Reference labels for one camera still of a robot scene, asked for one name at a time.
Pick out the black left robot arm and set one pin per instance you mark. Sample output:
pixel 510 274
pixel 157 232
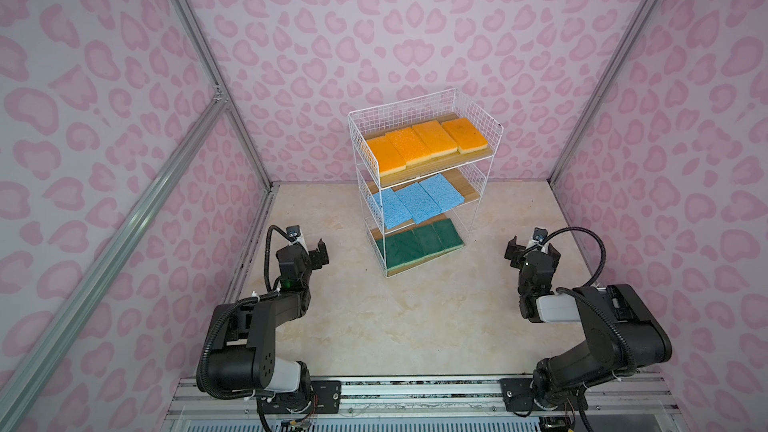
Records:
pixel 238 358

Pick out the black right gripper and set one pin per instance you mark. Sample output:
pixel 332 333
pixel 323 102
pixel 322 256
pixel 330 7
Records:
pixel 517 251

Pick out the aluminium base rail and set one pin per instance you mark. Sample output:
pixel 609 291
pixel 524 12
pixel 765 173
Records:
pixel 437 403

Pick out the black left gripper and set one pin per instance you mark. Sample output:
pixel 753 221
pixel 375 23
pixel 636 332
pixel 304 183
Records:
pixel 314 260

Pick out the white wire wooden shelf rack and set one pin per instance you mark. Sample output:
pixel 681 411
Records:
pixel 422 167

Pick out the green sponge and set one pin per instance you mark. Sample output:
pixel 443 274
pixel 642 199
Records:
pixel 390 249
pixel 448 235
pixel 429 241
pixel 410 247

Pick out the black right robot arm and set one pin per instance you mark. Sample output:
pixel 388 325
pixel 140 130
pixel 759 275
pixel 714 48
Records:
pixel 621 334

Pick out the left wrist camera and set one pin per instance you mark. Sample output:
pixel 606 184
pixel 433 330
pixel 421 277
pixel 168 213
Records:
pixel 295 235

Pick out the blue sponge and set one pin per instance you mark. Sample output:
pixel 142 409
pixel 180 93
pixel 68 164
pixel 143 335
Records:
pixel 418 203
pixel 442 192
pixel 392 208

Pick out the orange sponge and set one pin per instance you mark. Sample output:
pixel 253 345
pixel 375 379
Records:
pixel 410 146
pixel 436 139
pixel 388 159
pixel 465 135

